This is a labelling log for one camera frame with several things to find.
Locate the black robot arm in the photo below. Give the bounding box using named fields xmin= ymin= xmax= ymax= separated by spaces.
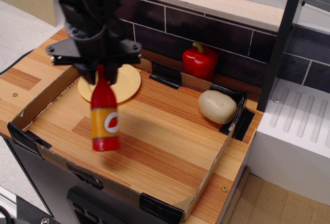
xmin=46 ymin=0 xmax=142 ymax=85

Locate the red toy bell pepper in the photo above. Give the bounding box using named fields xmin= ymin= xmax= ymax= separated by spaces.
xmin=182 ymin=42 xmax=218 ymax=82

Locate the white sink drainboard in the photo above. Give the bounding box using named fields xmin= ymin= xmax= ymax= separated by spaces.
xmin=247 ymin=79 xmax=329 ymax=205

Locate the red hot sauce bottle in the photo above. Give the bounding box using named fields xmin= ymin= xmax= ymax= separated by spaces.
xmin=91 ymin=66 xmax=120 ymax=152

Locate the light wooden shelf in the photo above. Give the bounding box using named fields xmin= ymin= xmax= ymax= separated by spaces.
xmin=156 ymin=0 xmax=284 ymax=32

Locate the yellow plastic plate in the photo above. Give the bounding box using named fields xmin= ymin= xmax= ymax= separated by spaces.
xmin=78 ymin=64 xmax=141 ymax=104

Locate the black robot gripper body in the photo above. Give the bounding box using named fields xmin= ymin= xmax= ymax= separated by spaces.
xmin=46 ymin=27 xmax=142 ymax=70

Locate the beige toy potato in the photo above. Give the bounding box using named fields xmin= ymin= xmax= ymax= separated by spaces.
xmin=198 ymin=90 xmax=238 ymax=124

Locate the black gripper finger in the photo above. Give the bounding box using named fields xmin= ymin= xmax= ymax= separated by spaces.
xmin=74 ymin=63 xmax=96 ymax=85
xmin=104 ymin=64 xmax=119 ymax=85

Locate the black vertical post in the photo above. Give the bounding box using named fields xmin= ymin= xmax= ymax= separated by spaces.
xmin=257 ymin=0 xmax=305 ymax=112

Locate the cardboard fence with black tape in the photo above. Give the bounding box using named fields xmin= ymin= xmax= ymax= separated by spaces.
xmin=1 ymin=45 xmax=261 ymax=223

